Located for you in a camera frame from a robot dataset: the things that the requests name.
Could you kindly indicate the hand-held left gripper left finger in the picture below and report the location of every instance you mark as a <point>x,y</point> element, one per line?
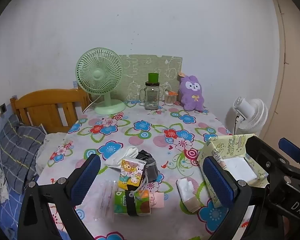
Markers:
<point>86,177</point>

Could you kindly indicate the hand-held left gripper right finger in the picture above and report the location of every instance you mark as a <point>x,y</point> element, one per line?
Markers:
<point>218,182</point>

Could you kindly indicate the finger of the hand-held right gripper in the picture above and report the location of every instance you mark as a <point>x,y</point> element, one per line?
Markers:
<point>261,151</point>
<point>292,150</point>

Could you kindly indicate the clear plastic pack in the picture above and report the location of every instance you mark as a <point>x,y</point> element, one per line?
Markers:
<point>106,200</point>

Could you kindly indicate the white tissue pack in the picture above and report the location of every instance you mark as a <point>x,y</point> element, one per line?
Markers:
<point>186,190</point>

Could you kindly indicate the white cloth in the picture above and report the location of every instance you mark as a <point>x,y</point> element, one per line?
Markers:
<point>122,155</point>

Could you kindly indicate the yellow cartoon tissue pack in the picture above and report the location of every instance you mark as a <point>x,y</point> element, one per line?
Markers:
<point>131,172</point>

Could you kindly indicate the black plastic bag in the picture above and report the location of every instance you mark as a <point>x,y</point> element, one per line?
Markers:
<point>143,154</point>

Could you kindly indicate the green tissue pack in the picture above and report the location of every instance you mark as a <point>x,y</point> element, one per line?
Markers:
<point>143,203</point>

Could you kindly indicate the pink wet wipes pack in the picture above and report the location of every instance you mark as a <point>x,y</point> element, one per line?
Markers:
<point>158,201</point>

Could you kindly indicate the white standing fan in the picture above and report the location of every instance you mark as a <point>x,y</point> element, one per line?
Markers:
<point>255,115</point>

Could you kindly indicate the beige door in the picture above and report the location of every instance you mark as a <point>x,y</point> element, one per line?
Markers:
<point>295,80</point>

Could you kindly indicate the grey plaid pillow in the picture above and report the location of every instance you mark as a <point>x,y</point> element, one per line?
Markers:
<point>17,150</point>

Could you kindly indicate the floral tablecloth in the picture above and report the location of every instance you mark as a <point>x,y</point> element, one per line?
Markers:
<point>150,130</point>

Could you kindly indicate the blue bedsheet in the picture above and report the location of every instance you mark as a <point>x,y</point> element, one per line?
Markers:
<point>12,210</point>

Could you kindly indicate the purple plush toy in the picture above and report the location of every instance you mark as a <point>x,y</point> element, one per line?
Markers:
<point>192,97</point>

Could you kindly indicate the wooden bed headboard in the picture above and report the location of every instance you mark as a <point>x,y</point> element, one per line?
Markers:
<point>44,100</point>

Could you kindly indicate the clear cotton swab box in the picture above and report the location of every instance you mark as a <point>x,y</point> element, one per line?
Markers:
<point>169,100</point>

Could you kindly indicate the glass jar with green lid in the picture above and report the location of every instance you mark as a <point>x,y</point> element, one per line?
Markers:
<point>152,97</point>

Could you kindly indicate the green desk fan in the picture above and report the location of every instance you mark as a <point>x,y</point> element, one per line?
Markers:
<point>98,73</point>

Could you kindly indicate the green patterned foam board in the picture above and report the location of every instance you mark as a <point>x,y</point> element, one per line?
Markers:
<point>145,65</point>

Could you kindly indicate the wall socket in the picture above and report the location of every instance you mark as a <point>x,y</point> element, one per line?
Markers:
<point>0,109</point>

